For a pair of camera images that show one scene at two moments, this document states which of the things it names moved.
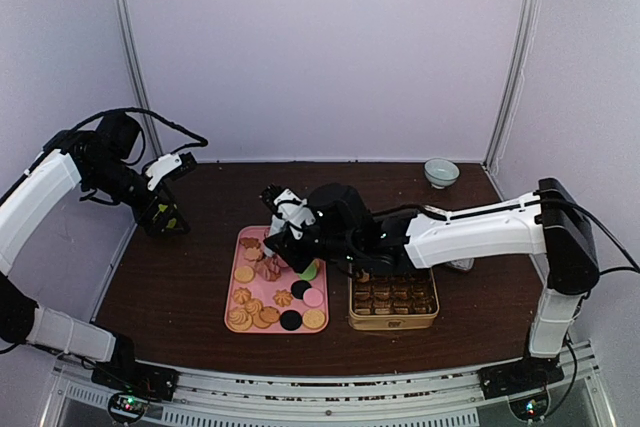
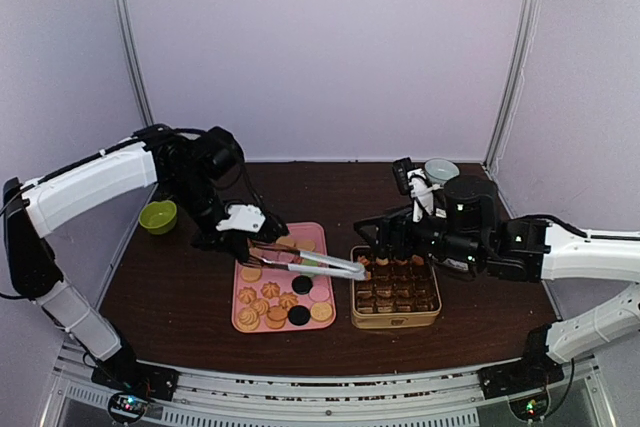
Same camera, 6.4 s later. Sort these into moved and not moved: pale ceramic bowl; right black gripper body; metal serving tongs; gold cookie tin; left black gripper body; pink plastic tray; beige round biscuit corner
Moved: beige round biscuit corner; left black gripper body; right black gripper body; metal serving tongs
Not moved: pale ceramic bowl; pink plastic tray; gold cookie tin
